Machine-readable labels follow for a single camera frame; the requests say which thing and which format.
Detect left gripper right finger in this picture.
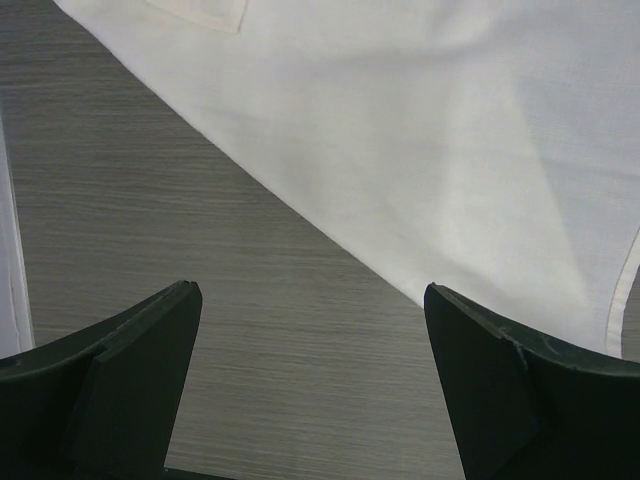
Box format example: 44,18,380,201
424,284,639,479

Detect white cloth napkin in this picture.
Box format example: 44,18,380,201
60,1,639,356

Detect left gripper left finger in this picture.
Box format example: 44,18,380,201
1,281,203,479

